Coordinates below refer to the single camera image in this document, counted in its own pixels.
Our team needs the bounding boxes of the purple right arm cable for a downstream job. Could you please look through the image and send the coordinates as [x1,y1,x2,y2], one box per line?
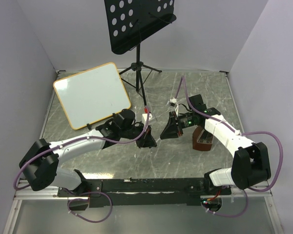
[175,76,283,192]

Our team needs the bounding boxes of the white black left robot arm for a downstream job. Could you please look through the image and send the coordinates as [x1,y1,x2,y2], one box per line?
[19,109,157,196]

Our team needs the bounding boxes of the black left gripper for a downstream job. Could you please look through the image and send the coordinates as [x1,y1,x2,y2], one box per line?
[120,120,157,148]

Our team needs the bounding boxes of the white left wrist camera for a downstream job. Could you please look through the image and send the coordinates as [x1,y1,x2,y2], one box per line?
[142,106,157,125]

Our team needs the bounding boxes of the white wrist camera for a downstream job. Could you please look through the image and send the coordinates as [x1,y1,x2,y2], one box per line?
[142,106,157,125]
[167,97,179,110]

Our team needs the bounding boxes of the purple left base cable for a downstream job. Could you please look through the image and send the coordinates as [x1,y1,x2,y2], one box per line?
[67,192,113,224]

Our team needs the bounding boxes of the black perforated music stand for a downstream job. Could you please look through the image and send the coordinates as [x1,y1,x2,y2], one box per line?
[104,0,177,105]

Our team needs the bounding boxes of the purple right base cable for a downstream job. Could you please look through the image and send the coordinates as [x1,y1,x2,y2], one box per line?
[204,190,250,218]

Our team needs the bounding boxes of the orange framed whiteboard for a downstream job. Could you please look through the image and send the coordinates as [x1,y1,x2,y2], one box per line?
[53,62,131,130]

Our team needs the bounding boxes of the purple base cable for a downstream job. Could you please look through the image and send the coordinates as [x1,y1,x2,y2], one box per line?
[204,190,250,218]
[67,192,113,224]

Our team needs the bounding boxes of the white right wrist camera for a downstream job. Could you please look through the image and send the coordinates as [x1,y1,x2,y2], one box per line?
[167,97,179,110]

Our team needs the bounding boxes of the brown whiteboard eraser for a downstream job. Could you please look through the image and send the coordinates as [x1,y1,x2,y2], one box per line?
[192,126,213,152]

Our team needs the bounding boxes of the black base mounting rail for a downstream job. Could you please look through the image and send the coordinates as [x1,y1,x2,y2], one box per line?
[57,176,231,208]

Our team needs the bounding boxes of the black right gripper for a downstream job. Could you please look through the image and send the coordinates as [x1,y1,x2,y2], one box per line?
[160,111,195,140]

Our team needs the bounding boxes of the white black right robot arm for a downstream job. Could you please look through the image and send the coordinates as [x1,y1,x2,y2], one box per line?
[160,95,271,194]

